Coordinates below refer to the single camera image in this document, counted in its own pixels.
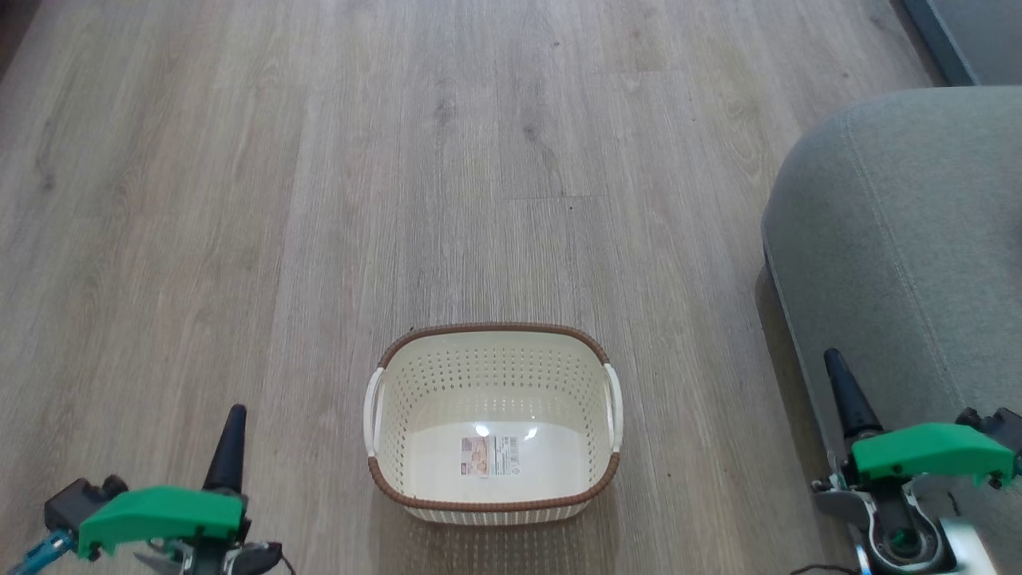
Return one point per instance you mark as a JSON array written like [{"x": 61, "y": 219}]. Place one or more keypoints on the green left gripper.
[{"x": 160, "y": 515}]

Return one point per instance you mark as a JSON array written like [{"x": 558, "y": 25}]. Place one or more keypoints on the white perforated basket brown rim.
[{"x": 495, "y": 375}]

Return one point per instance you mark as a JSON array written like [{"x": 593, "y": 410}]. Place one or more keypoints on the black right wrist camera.
[{"x": 994, "y": 427}]

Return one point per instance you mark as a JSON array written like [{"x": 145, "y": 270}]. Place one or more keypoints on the dark grey skirting board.
[{"x": 938, "y": 44}]

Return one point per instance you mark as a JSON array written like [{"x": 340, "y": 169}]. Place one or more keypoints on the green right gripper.
[{"x": 926, "y": 451}]

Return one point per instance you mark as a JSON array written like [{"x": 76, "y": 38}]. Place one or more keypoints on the grey fabric sofa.
[{"x": 918, "y": 239}]

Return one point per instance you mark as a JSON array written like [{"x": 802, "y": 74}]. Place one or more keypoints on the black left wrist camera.
[{"x": 76, "y": 499}]

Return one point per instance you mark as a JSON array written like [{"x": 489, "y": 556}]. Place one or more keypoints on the paper label sticker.
[{"x": 489, "y": 456}]

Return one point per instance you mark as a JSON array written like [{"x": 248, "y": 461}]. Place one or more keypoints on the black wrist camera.
[
  {"x": 76, "y": 499},
  {"x": 994, "y": 427}
]

